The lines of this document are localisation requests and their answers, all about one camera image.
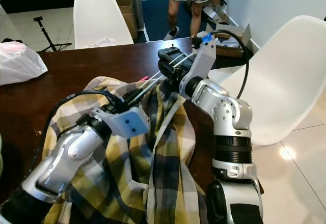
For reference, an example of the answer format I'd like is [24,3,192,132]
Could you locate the open cardboard box white flaps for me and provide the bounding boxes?
[204,23,253,58]

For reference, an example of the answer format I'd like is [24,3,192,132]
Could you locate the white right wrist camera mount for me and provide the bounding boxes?
[191,31,218,87]

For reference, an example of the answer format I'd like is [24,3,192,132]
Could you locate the black tripod stand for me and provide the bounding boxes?
[33,16,72,52]

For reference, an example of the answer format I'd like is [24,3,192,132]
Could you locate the grey handheld controller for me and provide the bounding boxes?
[157,47,189,69]

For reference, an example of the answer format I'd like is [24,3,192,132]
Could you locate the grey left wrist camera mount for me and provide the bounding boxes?
[93,107,151,138]

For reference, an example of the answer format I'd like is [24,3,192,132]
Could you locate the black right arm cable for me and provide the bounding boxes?
[211,29,250,101]

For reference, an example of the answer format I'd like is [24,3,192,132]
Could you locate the yellow grey plaid shirt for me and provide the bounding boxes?
[42,76,209,224]

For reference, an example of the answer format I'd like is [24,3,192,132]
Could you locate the white plastic bag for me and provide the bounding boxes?
[0,41,35,86]

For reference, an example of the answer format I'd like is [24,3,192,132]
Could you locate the white plastic shell chair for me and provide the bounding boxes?
[73,0,133,50]
[219,15,326,146]

